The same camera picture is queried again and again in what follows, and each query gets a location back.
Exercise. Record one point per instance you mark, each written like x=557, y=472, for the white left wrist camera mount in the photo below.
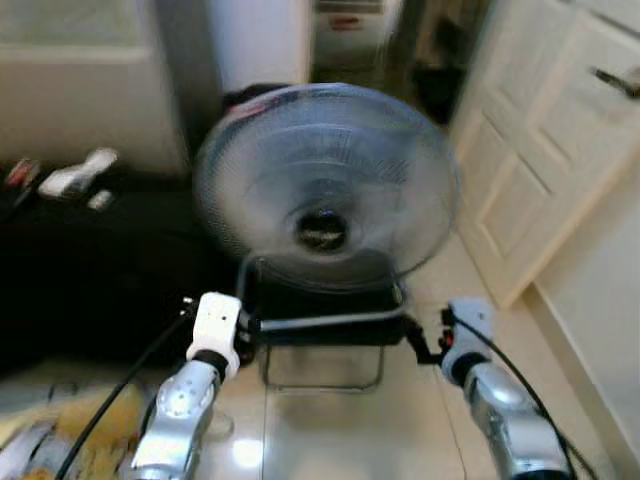
x=215, y=330

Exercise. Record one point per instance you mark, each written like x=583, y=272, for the large black fabric case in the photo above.
x=100, y=270

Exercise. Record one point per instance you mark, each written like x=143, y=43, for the grey Milux floor fan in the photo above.
x=325, y=190

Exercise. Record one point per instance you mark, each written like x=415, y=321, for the red-brown flat box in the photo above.
x=350, y=21

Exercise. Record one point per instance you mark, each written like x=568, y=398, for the white panelled door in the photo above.
x=545, y=160

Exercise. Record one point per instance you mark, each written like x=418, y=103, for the black stool with metal legs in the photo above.
x=330, y=335

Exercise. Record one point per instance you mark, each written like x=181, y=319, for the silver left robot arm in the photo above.
x=180, y=420

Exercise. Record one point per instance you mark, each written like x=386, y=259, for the black backpack with pink print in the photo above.
x=250, y=97

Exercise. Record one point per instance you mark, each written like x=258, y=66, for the small red padlock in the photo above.
x=20, y=175

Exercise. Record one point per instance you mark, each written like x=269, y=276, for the black metal rack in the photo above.
x=445, y=80

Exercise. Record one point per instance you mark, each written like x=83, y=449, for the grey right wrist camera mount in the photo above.
x=470, y=330

